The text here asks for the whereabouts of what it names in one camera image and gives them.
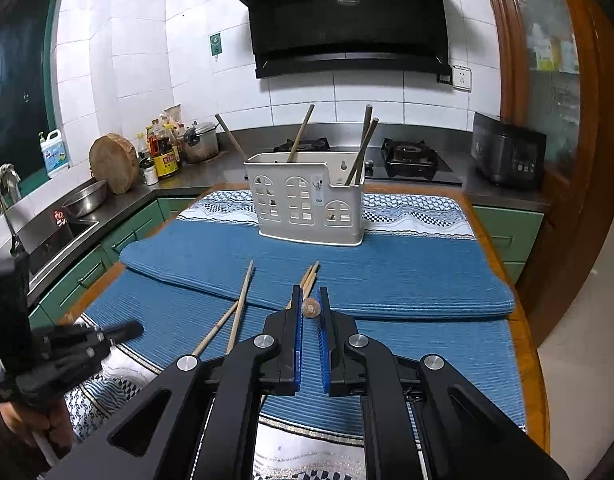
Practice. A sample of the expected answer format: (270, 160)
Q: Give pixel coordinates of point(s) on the black range hood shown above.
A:
(347, 15)

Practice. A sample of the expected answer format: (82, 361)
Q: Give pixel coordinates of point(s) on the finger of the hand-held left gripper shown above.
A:
(87, 335)
(62, 375)

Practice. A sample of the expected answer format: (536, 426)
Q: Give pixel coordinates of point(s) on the steel kitchen sink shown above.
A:
(52, 245)

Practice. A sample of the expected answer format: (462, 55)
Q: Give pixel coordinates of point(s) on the steel pot with lid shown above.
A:
(202, 145)

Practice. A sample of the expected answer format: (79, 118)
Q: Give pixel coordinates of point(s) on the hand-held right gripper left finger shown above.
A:
(298, 350)

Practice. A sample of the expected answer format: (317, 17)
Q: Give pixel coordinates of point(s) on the green framed window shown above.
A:
(22, 85)

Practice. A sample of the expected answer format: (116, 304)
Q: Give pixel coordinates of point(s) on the black rice cooker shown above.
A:
(507, 155)

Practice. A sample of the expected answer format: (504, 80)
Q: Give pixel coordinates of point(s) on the white wall socket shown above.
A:
(462, 78)

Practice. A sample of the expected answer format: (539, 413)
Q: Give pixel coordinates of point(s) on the cluster of condiment bottles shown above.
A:
(166, 162)

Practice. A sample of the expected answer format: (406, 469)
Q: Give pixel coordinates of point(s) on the green wall hook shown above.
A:
(215, 44)

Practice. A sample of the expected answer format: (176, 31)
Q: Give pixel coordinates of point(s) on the round wooden cutting board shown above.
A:
(114, 162)

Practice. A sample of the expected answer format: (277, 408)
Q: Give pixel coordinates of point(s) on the steel bowl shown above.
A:
(84, 200)

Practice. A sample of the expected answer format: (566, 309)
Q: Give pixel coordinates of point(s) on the white plastic utensil holder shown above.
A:
(287, 225)

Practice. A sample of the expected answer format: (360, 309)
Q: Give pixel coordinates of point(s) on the white detergent jug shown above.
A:
(56, 157)

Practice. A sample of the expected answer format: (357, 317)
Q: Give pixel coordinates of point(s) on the folded blue patterned cloth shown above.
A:
(412, 270)

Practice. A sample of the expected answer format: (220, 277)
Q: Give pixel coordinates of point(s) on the long blue patterned cloth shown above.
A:
(437, 360)

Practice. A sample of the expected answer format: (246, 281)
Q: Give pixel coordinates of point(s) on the green kitchen cabinet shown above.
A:
(87, 280)
(507, 235)

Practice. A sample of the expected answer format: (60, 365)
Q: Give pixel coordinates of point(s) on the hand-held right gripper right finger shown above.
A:
(326, 350)

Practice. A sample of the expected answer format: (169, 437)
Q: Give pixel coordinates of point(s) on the person's left hand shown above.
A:
(57, 425)

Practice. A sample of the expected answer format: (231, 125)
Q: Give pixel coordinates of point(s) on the black gas cooktop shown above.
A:
(412, 160)

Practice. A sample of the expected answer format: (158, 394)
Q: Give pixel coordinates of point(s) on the steel sink faucet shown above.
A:
(9, 174)

